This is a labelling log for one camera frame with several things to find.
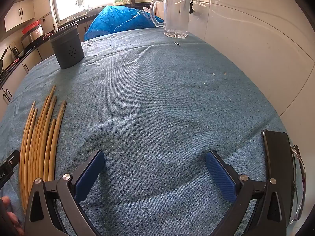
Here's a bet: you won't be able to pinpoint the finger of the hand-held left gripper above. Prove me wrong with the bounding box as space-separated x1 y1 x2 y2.
1 150 20 172

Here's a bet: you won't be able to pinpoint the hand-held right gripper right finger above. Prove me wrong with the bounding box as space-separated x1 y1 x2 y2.
205 151 288 236

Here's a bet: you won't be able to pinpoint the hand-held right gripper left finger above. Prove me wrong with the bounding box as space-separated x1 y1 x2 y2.
23 149 106 236

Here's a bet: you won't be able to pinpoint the bundle of wooden chopsticks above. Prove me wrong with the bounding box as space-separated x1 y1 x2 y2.
19 85 67 213

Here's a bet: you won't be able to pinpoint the dark grey utensil holder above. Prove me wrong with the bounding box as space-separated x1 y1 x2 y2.
48 23 85 69

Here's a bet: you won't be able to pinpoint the person's left hand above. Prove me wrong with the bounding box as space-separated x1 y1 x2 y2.
0 196 25 236

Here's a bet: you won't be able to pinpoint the black smartphone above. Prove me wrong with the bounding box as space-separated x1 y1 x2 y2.
261 129 296 227

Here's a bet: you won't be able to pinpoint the eyeglasses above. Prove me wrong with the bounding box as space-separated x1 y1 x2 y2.
290 145 306 224

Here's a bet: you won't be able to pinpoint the beige base cabinets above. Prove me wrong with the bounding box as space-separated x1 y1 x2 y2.
0 49 53 118

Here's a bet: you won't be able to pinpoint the blue tablecloth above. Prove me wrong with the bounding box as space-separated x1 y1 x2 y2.
0 27 299 236

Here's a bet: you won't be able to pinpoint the silver rice cooker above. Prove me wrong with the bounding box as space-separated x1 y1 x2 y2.
23 27 45 44

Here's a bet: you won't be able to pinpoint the red basin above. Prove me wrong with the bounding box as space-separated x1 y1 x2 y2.
22 21 42 34

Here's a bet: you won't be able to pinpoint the beige upper cabinets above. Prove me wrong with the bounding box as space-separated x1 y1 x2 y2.
4 0 37 32

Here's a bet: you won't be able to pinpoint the blue plastic bag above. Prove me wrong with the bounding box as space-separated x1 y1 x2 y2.
84 6 165 41

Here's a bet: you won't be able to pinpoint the clear glass mug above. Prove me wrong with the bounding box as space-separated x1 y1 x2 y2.
150 0 191 39

